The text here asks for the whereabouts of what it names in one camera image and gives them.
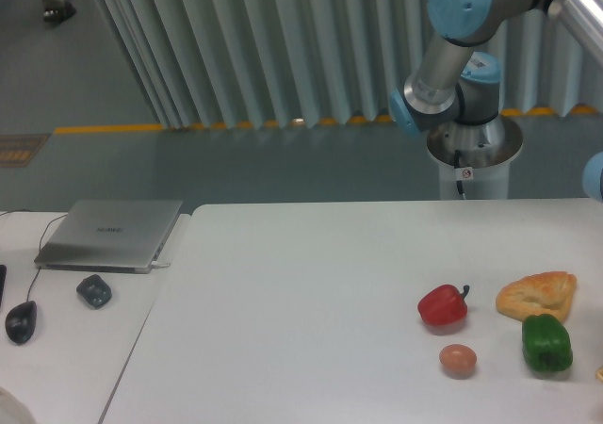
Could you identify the black computer mouse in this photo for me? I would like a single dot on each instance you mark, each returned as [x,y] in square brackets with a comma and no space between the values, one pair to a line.
[20,322]

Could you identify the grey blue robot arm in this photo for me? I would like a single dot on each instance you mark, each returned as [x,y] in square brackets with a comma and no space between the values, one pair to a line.
[453,96]

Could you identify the golden bread pastry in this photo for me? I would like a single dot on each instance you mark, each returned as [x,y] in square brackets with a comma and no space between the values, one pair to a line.
[546,293]

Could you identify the red bell pepper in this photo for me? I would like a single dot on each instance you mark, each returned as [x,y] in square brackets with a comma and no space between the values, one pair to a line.
[443,305]

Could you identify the folding partition screen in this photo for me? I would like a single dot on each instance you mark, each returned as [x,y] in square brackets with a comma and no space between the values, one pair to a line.
[253,62]

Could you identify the black power adapter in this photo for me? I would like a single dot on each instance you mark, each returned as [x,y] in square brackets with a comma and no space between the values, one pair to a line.
[95,291]

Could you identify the green bell pepper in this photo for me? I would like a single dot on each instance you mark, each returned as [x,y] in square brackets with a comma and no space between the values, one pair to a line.
[546,344]

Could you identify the black device at edge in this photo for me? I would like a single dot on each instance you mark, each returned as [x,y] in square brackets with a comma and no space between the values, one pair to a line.
[3,277]

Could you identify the brown egg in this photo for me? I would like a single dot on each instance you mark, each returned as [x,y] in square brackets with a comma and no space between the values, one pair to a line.
[458,359]

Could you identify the white cloth corner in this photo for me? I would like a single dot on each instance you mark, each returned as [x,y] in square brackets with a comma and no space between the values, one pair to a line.
[13,411]

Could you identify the silver closed laptop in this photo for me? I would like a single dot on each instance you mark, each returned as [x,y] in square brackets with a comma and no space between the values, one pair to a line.
[121,236]

